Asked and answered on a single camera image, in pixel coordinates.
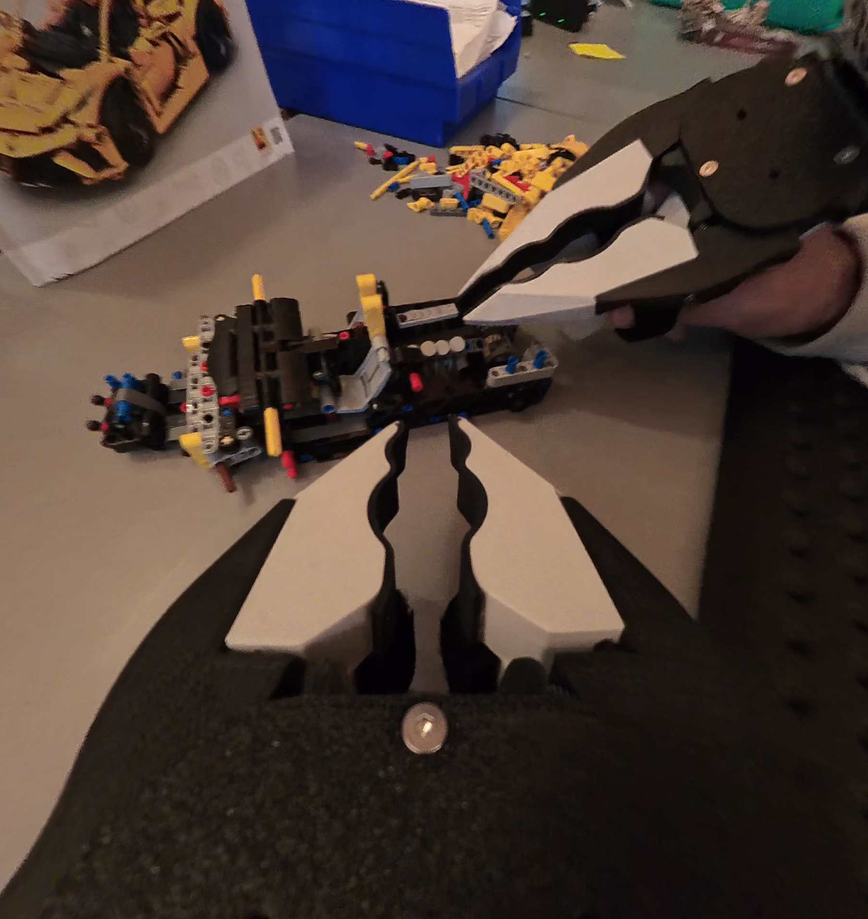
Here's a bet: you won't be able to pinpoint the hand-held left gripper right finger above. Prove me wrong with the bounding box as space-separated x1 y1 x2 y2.
438 416 626 694

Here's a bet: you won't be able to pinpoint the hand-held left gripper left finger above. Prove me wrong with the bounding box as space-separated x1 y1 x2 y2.
224 421 416 694

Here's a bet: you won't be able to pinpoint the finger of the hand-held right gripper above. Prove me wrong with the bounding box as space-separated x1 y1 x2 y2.
461 217 700 342
457 138 655 318

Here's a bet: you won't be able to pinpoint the pile of toy building pieces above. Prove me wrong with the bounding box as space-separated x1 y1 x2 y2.
353 133 593 241

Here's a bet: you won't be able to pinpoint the black toy car chassis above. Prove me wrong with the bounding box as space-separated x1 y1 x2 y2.
84 273 560 495

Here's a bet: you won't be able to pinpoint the grey desk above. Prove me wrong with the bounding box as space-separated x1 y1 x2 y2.
0 0 837 906

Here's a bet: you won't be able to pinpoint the person's right hand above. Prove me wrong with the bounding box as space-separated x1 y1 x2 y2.
612 226 863 342

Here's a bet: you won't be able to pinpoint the black device green lights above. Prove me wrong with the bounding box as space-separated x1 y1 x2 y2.
529 0 598 33

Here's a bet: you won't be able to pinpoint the white printed leaflet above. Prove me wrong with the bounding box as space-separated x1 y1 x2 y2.
419 0 519 78

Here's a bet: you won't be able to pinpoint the blue plastic bin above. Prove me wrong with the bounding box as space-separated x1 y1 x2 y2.
244 0 524 149

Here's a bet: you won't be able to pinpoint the instruction booklet yellow car cover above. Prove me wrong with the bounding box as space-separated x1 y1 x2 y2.
0 0 296 288

